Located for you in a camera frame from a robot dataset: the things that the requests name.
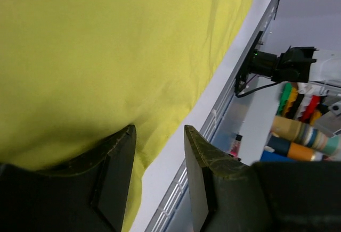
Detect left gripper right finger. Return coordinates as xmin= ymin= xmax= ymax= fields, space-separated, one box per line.
xmin=184 ymin=125 xmax=340 ymax=231

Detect aluminium rail frame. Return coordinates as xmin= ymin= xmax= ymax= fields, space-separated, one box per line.
xmin=131 ymin=0 xmax=279 ymax=231

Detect yellow-green trousers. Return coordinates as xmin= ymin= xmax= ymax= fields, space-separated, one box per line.
xmin=1 ymin=0 xmax=252 ymax=231

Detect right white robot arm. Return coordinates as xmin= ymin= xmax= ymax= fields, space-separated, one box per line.
xmin=248 ymin=47 xmax=340 ymax=83

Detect colourful tape rolls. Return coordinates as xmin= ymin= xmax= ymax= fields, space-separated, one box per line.
xmin=264 ymin=116 xmax=340 ymax=161

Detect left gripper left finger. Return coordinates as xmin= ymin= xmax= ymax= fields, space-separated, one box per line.
xmin=1 ymin=125 xmax=136 ymax=231

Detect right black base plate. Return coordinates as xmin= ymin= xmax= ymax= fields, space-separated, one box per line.
xmin=234 ymin=31 xmax=264 ymax=96

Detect colourful hanging fabric strips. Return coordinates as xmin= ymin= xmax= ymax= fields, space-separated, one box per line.
xmin=276 ymin=83 xmax=328 ymax=125

